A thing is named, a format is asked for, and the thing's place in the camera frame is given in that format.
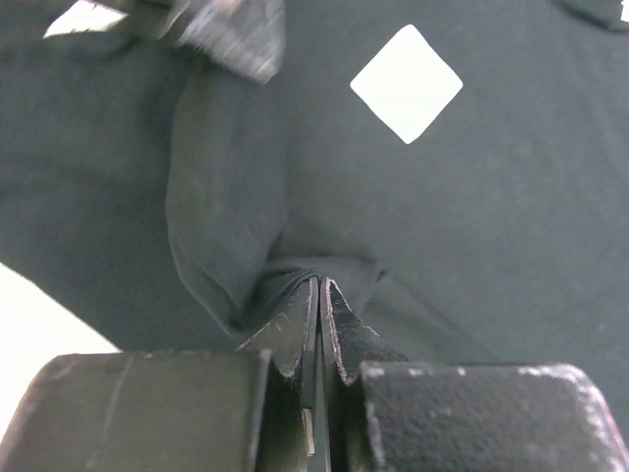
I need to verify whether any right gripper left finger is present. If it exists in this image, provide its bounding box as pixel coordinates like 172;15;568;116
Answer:
1;279;318;471

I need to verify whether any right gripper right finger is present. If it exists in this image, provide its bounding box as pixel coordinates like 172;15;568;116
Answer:
319;278;628;471

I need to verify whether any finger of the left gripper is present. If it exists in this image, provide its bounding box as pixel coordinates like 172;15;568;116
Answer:
122;0;286;83

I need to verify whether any black t shirt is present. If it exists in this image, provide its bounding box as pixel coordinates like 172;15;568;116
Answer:
1;1;628;429

